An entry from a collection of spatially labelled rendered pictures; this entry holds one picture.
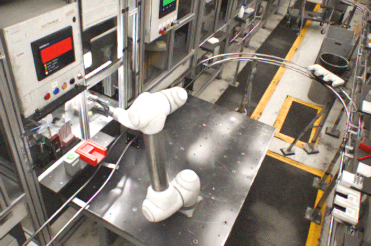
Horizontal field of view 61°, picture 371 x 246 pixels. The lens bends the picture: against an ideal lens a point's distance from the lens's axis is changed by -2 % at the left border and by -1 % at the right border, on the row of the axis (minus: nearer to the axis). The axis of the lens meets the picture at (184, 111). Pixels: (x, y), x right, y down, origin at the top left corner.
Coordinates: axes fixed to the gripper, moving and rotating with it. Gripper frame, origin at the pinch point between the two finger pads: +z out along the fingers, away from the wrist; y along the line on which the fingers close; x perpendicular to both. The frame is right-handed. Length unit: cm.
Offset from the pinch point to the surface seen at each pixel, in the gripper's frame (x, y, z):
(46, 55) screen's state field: 46, 62, -15
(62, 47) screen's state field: 36, 62, -15
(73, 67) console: 28, 46, -13
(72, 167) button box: 50, -5, -27
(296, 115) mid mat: -230, -99, -133
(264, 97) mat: -243, -100, -85
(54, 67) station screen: 42, 54, -15
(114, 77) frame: -29.6, 3.9, 3.7
